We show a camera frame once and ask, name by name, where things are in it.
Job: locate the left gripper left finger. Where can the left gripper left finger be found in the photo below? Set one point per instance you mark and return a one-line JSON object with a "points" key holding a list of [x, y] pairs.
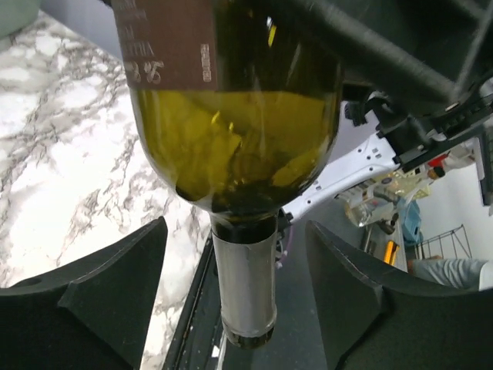
{"points": [[93, 313]]}

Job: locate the green bottle silver neck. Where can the green bottle silver neck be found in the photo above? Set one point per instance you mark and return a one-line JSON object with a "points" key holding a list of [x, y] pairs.
{"points": [[237, 112]]}

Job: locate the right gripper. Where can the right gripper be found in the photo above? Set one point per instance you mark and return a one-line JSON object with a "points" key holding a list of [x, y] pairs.
{"points": [[418, 52]]}

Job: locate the translucent plastic toolbox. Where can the translucent plastic toolbox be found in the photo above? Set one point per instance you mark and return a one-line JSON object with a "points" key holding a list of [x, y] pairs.
{"points": [[17, 14]]}

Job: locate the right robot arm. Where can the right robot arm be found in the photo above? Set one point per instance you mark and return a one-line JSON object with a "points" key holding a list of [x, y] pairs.
{"points": [[403, 136]]}

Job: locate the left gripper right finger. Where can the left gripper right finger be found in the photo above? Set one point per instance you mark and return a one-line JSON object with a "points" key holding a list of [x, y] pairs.
{"points": [[375, 316]]}

